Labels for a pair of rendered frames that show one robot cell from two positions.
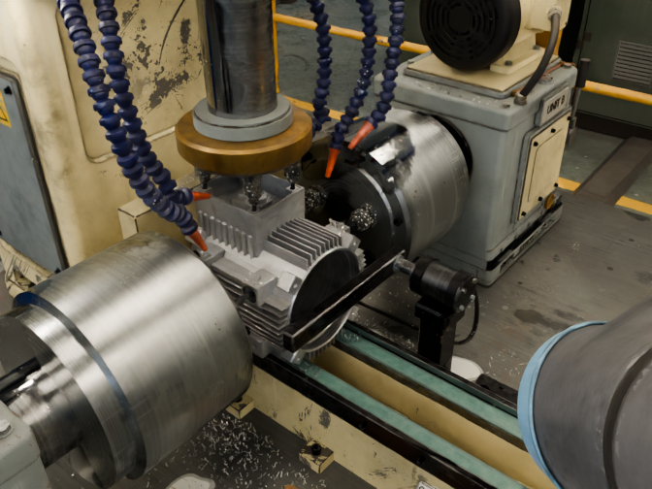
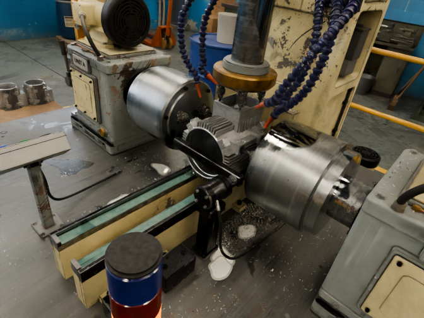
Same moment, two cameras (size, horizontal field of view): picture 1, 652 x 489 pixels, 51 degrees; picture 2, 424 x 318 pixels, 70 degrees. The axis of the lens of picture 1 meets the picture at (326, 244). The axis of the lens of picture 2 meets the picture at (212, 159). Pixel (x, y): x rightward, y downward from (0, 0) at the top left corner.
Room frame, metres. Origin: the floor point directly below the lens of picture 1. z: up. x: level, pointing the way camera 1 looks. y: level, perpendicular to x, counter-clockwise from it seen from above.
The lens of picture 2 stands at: (0.77, -0.74, 1.48)
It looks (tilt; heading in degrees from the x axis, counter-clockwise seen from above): 33 degrees down; 89
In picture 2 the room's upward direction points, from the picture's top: 7 degrees clockwise
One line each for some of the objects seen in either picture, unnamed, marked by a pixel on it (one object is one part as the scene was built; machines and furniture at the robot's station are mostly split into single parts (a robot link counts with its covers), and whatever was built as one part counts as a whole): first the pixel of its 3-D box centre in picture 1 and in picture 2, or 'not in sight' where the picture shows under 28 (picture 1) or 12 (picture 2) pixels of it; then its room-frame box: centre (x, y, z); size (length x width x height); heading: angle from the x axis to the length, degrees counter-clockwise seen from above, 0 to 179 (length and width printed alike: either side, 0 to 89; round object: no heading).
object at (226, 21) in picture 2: not in sight; (226, 28); (0.81, 2.27, 0.99); 0.24 x 0.22 x 0.24; 141
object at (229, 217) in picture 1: (250, 210); (238, 112); (0.84, 0.11, 1.11); 0.12 x 0.11 x 0.07; 50
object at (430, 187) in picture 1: (388, 185); (310, 180); (1.04, -0.11, 1.04); 0.41 x 0.25 x 0.25; 140
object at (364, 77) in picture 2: not in sight; (361, 84); (3.06, 3.99, 0.14); 0.30 x 0.30 x 0.27
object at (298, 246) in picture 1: (274, 274); (224, 143); (0.82, 0.08, 1.02); 0.20 x 0.19 x 0.19; 50
